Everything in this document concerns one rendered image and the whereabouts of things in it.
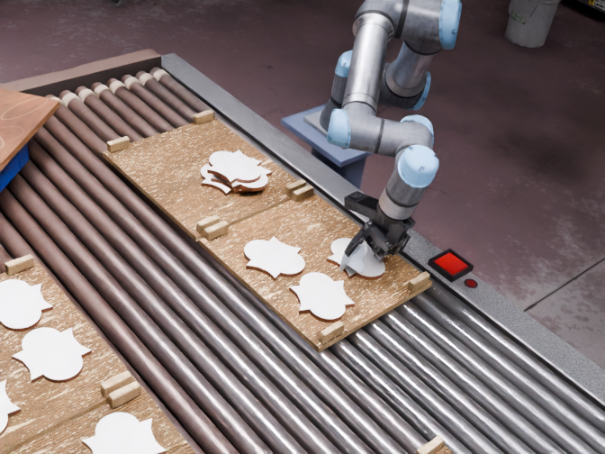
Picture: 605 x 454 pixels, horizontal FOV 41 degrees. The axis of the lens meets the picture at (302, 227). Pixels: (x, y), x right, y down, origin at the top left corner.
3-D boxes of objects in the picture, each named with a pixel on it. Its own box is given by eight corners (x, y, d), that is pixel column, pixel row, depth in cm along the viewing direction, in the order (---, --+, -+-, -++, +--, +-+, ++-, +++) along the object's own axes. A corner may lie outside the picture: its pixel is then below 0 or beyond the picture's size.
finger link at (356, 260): (347, 286, 178) (373, 258, 174) (330, 267, 180) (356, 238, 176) (354, 286, 180) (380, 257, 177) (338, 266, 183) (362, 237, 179)
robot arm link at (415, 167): (442, 147, 162) (441, 177, 156) (421, 184, 170) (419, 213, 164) (405, 135, 161) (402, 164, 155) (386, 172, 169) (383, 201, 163)
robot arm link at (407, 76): (376, 70, 240) (408, -23, 187) (426, 80, 240) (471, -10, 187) (368, 108, 238) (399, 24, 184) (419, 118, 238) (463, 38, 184)
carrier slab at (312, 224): (311, 195, 206) (311, 190, 205) (431, 286, 184) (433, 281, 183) (198, 244, 186) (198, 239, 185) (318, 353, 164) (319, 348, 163)
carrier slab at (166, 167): (212, 121, 229) (212, 115, 228) (309, 194, 206) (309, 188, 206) (103, 157, 209) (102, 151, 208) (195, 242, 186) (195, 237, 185)
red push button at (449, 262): (448, 256, 194) (449, 251, 193) (467, 270, 191) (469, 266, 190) (431, 265, 191) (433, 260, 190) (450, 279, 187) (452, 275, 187)
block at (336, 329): (338, 327, 168) (339, 318, 166) (344, 332, 167) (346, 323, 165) (316, 340, 164) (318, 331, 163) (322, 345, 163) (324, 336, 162)
